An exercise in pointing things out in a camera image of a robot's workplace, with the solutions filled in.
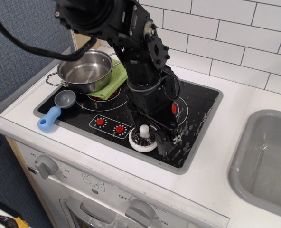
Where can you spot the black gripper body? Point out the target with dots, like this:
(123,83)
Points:
(152,106)

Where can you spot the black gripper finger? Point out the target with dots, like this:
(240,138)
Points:
(166,141)

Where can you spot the white and black toy sushi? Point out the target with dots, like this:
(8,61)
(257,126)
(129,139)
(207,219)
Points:
(144,140)

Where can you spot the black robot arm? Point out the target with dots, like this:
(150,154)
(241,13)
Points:
(126,26)

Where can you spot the black toy stove top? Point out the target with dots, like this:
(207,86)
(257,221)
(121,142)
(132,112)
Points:
(110,122)

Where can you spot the green cloth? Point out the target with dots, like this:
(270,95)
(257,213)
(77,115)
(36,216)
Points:
(118,77)

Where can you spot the stainless steel pot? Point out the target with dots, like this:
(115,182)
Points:
(91,73)

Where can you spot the right grey oven knob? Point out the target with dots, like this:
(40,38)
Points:
(140,212)

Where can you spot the grey oven knob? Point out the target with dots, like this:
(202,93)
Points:
(45,166)
(140,212)

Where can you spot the grey sink basin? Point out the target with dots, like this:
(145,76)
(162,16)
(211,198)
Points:
(255,172)

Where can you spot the white toy oven front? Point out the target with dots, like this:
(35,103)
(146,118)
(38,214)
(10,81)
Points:
(76,199)

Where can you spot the left grey oven knob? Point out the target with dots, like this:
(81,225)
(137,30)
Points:
(45,166)

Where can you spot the grey scoop with blue handle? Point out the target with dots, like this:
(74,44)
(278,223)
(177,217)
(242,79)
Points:
(63,100)

